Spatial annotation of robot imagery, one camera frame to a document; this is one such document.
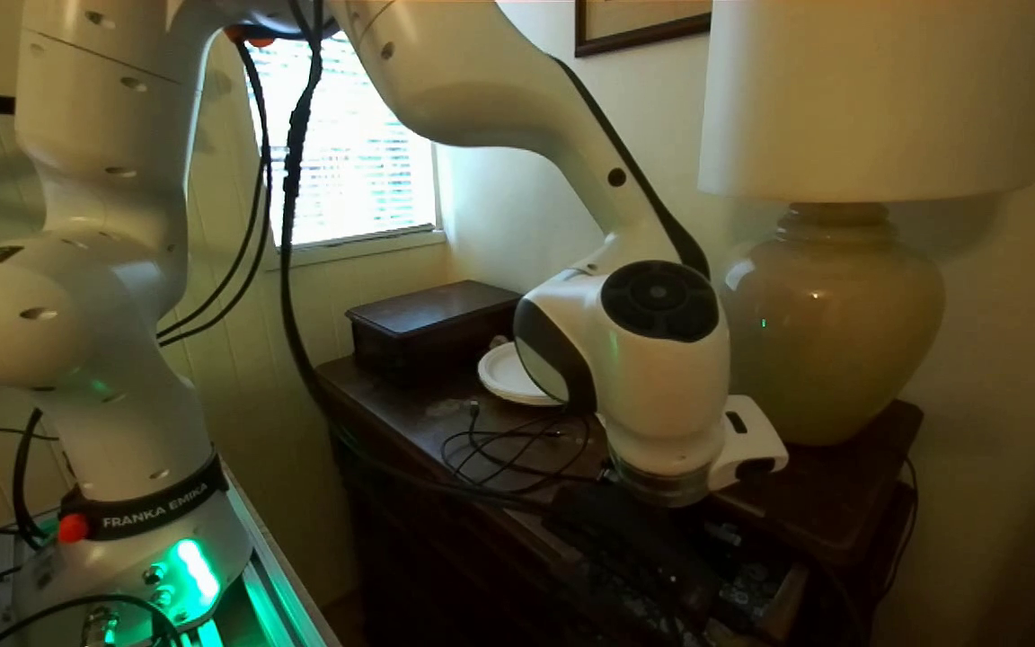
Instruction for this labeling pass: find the dark wooden box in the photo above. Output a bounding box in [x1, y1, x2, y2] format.
[348, 281, 517, 379]

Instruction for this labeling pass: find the framed wall picture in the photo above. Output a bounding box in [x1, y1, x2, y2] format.
[575, 0, 710, 58]

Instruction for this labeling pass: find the beige ceramic table lamp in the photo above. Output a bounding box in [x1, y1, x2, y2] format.
[700, 0, 1035, 447]

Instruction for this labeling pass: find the black cable on desk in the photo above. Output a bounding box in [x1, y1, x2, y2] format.
[437, 401, 618, 501]

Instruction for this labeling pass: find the dark wooden desk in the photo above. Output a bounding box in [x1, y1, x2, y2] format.
[321, 353, 922, 647]

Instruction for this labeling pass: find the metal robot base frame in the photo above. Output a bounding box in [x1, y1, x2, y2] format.
[0, 481, 336, 647]

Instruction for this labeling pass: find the white round plate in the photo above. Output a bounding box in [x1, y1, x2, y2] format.
[476, 342, 553, 405]

